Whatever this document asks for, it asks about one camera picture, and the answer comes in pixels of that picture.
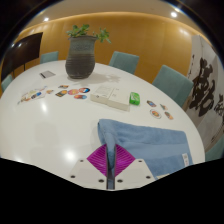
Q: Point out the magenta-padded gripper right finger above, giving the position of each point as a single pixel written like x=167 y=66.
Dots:
x=136 y=173

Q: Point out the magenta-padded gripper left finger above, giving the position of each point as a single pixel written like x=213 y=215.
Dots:
x=83 y=170

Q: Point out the blue towel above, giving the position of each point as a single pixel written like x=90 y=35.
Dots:
x=150 y=143

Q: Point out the white-rimmed round sticker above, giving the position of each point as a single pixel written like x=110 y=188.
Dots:
x=155 y=113

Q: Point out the orange rounded sticker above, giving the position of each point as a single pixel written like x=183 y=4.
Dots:
x=168 y=115

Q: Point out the triangular colourful sticker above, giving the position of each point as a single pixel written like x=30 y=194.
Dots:
x=163 y=107

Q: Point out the square colourful sticker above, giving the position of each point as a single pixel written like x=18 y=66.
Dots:
x=151 y=103

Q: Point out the orange blue oval sticker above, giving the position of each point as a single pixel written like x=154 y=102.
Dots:
x=80 y=97

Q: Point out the green packet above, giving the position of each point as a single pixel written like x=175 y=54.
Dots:
x=134 y=98

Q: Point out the pink orange round sticker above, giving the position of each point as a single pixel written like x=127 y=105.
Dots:
x=73 y=92

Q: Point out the white flat box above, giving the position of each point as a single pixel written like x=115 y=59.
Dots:
x=111 y=96

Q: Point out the dark round sticker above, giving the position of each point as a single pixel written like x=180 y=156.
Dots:
x=84 y=90

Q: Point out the dark rectangular sticker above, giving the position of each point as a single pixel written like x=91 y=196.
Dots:
x=61 y=93

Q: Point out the tiny orange sticker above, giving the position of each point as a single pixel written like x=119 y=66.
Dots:
x=49 y=91

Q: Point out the small rectangular sticker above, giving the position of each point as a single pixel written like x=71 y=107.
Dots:
x=63 y=86

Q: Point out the teal chairs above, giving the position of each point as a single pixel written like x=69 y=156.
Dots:
x=171 y=83

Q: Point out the small grey card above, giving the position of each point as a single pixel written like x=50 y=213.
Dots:
x=47 y=74

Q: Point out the white calligraphy panel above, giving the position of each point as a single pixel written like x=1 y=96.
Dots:
x=206 y=90

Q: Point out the potted plant in grey vase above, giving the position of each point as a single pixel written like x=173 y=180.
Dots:
x=81 y=58

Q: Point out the recessed ceiling lights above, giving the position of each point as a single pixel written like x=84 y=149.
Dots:
x=173 y=14

